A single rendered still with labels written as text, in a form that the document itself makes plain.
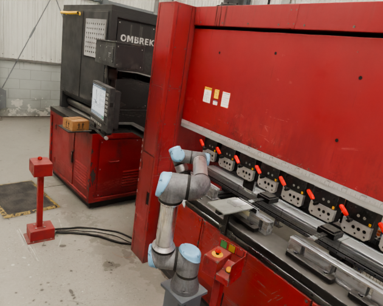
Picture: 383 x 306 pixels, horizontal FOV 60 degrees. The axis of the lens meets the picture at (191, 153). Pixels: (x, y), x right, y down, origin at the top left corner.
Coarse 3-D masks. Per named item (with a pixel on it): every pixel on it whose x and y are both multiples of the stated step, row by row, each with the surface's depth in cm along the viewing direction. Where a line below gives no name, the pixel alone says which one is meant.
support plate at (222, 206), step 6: (234, 198) 240; (210, 204) 224; (216, 204) 225; (222, 204) 226; (228, 204) 228; (222, 210) 217; (228, 210) 219; (234, 210) 220; (240, 210) 221; (246, 210) 225
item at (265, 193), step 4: (260, 192) 249; (264, 192) 250; (268, 192) 251; (260, 196) 248; (264, 196) 246; (268, 196) 244; (272, 196) 245; (276, 196) 247; (248, 200) 238; (252, 200) 239; (256, 200) 240; (260, 200) 242; (264, 200) 244; (268, 200) 242; (272, 200) 243; (276, 200) 246; (268, 204) 242
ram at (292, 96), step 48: (192, 48) 270; (240, 48) 227; (288, 48) 196; (336, 48) 173; (192, 96) 273; (240, 96) 230; (288, 96) 198; (336, 96) 174; (288, 144) 200; (336, 144) 176; (336, 192) 177
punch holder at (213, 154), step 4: (208, 140) 259; (212, 140) 255; (204, 144) 263; (208, 144) 260; (212, 144) 255; (216, 144) 252; (220, 144) 253; (208, 148) 260; (212, 148) 256; (220, 148) 254; (208, 152) 260; (212, 152) 255; (216, 152) 254; (212, 156) 257; (216, 156) 255; (212, 160) 256; (216, 160) 257
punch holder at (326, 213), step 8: (320, 192) 184; (328, 192) 180; (320, 200) 185; (328, 200) 181; (336, 200) 177; (344, 200) 181; (312, 208) 188; (320, 208) 184; (328, 208) 181; (336, 208) 178; (320, 216) 185; (328, 216) 181; (336, 216) 182
